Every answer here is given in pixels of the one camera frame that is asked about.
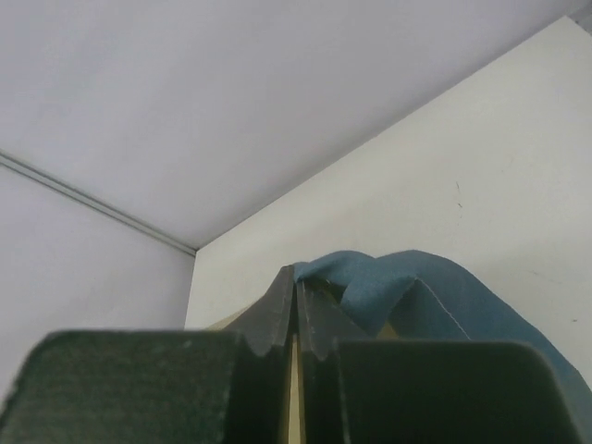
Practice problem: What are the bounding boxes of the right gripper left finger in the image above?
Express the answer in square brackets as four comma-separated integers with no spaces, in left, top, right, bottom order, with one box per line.
[1,266,294,443]

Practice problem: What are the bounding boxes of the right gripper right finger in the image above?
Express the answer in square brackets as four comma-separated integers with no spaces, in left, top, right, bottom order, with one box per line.
[295,283,581,443]

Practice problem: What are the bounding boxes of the blue tan white checked pillowcase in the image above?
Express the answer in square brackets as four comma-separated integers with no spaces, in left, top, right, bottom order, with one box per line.
[289,251,591,443]

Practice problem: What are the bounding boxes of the left aluminium frame post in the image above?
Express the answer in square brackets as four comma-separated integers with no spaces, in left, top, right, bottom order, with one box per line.
[1,150,199,257]

